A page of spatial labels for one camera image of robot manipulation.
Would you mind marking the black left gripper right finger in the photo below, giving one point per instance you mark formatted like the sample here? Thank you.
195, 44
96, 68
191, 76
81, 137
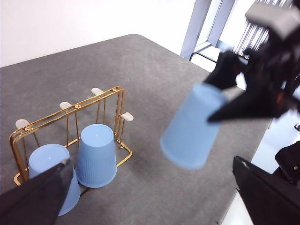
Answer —
274, 201

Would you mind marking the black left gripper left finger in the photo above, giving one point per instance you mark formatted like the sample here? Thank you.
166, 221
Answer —
30, 204

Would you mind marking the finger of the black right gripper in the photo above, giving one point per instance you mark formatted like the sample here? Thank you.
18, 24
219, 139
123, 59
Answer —
225, 70
253, 107

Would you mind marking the blue ribbed plastic cup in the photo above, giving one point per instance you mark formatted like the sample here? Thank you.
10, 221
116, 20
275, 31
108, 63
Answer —
96, 154
47, 159
187, 131

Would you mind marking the black metal stand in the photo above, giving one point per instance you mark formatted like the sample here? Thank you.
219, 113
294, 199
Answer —
204, 54

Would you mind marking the grey slatted radiator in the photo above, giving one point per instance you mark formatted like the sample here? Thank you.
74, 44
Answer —
253, 35

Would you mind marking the black case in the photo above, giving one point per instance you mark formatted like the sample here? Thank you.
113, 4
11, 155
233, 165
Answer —
288, 157

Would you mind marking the pale grey window frame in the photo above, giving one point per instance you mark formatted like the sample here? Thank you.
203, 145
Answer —
199, 23

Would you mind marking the pale grey camera box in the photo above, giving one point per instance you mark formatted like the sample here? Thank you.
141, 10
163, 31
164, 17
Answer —
269, 16

